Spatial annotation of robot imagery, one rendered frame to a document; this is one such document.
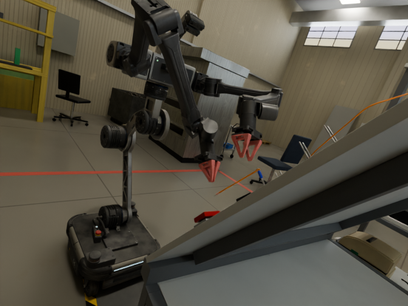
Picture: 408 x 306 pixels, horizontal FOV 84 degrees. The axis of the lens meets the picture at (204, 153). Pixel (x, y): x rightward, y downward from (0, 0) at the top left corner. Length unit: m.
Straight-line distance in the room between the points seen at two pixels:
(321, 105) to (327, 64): 1.78
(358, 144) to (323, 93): 10.95
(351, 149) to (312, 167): 0.05
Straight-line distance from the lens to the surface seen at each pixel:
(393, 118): 0.31
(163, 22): 0.75
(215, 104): 4.46
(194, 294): 0.84
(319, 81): 11.48
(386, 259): 1.72
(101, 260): 1.63
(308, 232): 1.15
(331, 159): 0.32
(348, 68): 11.26
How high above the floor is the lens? 1.40
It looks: 14 degrees down
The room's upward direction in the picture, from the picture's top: 17 degrees clockwise
